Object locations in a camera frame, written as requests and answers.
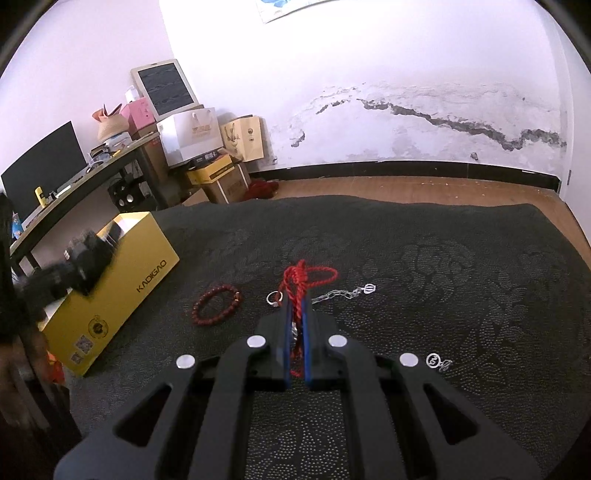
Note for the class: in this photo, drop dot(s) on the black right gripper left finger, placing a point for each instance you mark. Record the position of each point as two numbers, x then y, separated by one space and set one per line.
192 420

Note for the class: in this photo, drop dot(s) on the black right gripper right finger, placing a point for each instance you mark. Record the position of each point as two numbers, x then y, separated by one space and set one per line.
404 420

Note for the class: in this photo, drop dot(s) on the silver charm pendant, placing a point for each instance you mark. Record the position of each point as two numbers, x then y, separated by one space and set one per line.
436 362

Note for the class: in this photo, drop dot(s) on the yellow cardboard box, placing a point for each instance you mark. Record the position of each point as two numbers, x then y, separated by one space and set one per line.
78 328

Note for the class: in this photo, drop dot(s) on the black speaker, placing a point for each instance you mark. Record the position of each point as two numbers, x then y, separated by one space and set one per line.
126 194

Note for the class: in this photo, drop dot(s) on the black computer monitor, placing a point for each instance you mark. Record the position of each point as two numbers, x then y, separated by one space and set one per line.
49 164

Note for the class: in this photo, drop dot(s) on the black desk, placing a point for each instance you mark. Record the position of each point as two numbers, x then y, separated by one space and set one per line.
66 201

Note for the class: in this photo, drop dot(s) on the tan woven basket bag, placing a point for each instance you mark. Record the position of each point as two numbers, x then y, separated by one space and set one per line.
110 124

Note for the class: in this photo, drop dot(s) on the pink box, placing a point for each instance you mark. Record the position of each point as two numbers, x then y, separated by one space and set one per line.
138 114

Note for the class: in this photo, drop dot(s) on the white paper gift bag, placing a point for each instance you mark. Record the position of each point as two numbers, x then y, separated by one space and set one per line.
188 135

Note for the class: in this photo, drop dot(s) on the black floral table cloth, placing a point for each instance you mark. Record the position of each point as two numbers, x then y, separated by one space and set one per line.
498 290

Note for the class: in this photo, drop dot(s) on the brown cardboard box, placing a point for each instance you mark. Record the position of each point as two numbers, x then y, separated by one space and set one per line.
230 188

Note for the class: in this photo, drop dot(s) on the small yellow box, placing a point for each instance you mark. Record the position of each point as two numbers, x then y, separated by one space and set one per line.
211 172

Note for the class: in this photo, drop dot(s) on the red cloth on floor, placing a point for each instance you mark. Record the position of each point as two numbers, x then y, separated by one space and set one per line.
261 189

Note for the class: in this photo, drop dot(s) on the framed dark board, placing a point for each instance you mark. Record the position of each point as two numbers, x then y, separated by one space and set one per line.
165 87

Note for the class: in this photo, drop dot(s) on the tan paper gift bag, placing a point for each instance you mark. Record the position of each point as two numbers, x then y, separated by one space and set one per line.
243 138

